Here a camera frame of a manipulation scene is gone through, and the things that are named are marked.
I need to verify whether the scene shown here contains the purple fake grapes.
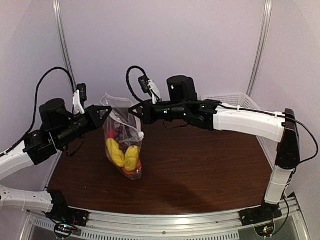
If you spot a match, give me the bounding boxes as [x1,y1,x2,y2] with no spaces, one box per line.
[115,124,133,154]

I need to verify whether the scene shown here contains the white plastic basket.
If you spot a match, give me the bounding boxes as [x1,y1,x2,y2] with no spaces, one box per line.
[199,93,261,110]

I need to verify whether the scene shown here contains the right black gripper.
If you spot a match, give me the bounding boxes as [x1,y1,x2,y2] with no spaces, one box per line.
[128,98,188,125]

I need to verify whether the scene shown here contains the clear zip top bag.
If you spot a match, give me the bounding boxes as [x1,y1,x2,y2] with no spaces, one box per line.
[100,93,145,180]

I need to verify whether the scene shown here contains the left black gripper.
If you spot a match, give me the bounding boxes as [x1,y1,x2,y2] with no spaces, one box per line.
[54,103,111,148]

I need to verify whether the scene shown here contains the right aluminium wall post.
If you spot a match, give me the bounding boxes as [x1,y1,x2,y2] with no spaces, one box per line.
[246,0,273,97]

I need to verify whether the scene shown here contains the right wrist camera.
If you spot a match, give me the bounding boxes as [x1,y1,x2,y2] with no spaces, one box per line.
[138,75,162,105]

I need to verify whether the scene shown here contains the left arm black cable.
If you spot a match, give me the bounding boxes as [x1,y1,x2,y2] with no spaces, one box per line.
[0,66,77,158]

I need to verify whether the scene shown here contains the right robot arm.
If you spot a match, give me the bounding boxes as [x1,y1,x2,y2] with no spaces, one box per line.
[129,75,300,221]

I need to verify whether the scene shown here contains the yellow fake banana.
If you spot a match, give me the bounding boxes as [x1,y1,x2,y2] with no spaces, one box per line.
[124,145,140,172]

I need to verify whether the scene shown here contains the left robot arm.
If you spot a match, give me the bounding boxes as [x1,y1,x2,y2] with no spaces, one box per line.
[0,98,112,222]

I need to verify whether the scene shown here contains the aluminium wall post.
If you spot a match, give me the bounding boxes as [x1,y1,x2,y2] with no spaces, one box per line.
[52,0,77,92]
[246,0,273,97]

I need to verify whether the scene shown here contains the aluminium front rail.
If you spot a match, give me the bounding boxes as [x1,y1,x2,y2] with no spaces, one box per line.
[24,197,308,240]

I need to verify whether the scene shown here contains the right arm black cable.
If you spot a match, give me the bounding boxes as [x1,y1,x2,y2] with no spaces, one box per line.
[125,65,155,103]

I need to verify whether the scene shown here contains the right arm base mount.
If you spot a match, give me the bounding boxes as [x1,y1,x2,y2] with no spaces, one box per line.
[238,205,283,227]

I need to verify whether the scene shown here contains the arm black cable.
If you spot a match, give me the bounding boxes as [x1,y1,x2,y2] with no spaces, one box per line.
[0,66,77,158]
[125,65,155,103]

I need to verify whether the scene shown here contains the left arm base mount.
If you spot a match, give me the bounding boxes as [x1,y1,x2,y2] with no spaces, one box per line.
[45,204,89,227]

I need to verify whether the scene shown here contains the left aluminium wall post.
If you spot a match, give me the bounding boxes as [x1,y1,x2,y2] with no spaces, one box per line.
[52,0,77,92]

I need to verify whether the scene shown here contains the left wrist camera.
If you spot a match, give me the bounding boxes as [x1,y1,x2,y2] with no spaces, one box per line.
[72,83,87,115]

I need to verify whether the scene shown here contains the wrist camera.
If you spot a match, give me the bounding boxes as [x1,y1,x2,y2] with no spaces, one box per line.
[72,83,87,115]
[138,75,162,105]

